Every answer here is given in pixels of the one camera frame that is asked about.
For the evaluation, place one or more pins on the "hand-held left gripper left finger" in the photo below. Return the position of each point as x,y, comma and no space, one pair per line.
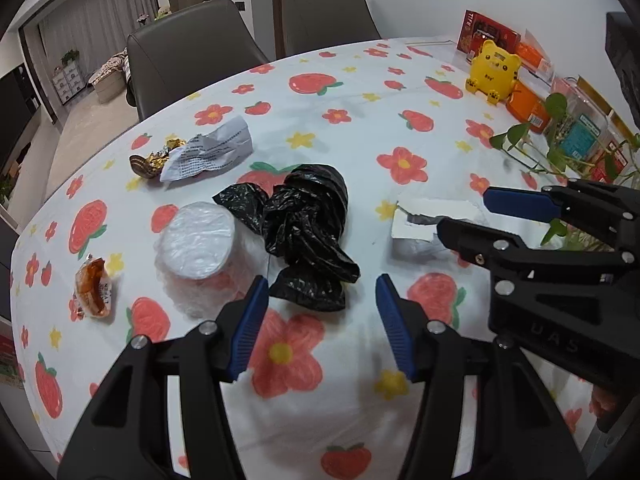
250,327

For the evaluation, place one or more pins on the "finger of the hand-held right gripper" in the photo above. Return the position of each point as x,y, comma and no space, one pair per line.
500,255
515,202

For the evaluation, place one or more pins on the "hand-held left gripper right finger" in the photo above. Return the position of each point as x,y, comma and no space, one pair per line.
397,327

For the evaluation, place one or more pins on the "plastic cup with white lid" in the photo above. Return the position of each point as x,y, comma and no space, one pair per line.
200,237

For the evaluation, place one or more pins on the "black plastic bag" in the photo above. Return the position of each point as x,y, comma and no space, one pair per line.
305,220

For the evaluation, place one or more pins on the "orange white snack wrapper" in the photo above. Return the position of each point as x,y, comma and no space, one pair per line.
92,290

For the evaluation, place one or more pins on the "white printed paper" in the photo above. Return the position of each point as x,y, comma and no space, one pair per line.
210,152

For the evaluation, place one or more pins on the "brown gold chocolate wrapper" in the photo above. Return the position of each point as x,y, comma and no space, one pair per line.
150,162

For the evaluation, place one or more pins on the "glass jar teal label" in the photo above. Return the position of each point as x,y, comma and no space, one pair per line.
580,135

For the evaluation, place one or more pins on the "orange jar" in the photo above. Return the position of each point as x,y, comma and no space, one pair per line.
525,107

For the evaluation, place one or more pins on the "green leafy plant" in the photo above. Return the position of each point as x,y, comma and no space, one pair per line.
555,105

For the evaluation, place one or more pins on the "red label jar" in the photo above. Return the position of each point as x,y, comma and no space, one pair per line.
615,160

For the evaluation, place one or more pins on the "yellow tiger toy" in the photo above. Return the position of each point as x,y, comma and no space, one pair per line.
495,70

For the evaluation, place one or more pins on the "orange box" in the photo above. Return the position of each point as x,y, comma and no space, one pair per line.
532,55

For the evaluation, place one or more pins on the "floral strawberry tablecloth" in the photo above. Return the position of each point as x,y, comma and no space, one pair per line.
350,160

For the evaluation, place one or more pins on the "red cardboard box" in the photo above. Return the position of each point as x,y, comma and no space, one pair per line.
10,360

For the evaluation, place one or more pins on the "grey dining chair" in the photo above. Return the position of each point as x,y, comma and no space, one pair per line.
325,20
190,45

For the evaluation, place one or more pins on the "round beige ottoman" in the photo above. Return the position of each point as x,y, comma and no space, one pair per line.
107,80

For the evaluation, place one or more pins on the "white drawer cabinet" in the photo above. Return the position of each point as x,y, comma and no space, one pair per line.
67,82

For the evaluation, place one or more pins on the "small potted plant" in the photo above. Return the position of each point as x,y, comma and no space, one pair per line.
70,56

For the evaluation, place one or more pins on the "grey curtain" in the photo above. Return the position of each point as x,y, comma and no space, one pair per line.
95,15

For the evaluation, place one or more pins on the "black television wall unit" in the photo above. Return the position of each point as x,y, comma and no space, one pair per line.
15,115

